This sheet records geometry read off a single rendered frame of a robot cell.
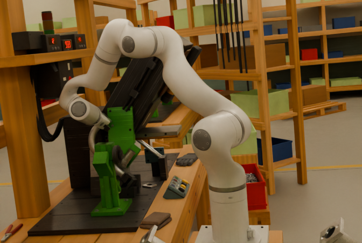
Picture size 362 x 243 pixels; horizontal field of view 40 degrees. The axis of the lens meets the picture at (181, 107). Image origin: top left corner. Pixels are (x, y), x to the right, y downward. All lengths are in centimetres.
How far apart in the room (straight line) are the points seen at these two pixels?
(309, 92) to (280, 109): 424
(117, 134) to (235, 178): 80
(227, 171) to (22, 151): 91
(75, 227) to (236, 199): 64
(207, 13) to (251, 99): 110
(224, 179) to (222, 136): 15
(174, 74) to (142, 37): 15
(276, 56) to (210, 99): 332
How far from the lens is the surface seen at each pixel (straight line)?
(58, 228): 192
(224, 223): 157
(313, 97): 920
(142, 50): 157
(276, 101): 486
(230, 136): 147
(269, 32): 1044
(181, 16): 561
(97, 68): 179
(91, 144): 218
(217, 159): 147
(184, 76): 155
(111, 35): 172
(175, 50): 163
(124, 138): 217
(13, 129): 207
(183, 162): 251
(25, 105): 207
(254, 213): 212
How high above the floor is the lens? 154
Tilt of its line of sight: 8 degrees down
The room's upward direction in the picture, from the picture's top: 6 degrees counter-clockwise
